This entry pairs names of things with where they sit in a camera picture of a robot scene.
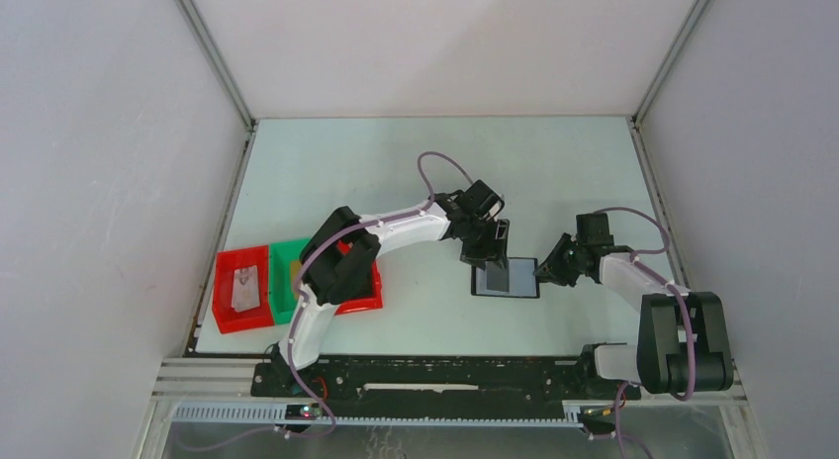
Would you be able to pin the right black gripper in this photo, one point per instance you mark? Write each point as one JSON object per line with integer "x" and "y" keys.
{"x": 550, "y": 269}

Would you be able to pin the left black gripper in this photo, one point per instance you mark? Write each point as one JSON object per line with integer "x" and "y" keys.
{"x": 494, "y": 249}

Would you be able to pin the grey credit card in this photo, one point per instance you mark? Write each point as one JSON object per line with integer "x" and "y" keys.
{"x": 497, "y": 280}

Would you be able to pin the black leather card holder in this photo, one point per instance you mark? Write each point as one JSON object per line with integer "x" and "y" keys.
{"x": 523, "y": 282}

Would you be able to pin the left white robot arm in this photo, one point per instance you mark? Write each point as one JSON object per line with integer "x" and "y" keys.
{"x": 336, "y": 262}

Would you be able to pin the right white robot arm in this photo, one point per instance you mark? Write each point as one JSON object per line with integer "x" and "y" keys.
{"x": 682, "y": 346}

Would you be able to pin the right red bin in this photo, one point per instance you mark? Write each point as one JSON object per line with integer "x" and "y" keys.
{"x": 369, "y": 298}

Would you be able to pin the red bin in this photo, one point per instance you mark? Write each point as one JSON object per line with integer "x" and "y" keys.
{"x": 369, "y": 298}
{"x": 229, "y": 321}

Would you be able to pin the green bin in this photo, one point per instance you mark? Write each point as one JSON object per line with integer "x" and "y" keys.
{"x": 283, "y": 265}

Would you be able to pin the silver item in red bin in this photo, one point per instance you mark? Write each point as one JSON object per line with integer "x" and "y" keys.
{"x": 245, "y": 292}

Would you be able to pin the left red bin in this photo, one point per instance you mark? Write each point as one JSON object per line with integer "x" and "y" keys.
{"x": 229, "y": 321}

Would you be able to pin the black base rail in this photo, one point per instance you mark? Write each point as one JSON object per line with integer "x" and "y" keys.
{"x": 472, "y": 387}

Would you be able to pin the grey cable duct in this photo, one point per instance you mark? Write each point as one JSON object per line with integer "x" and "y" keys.
{"x": 270, "y": 414}

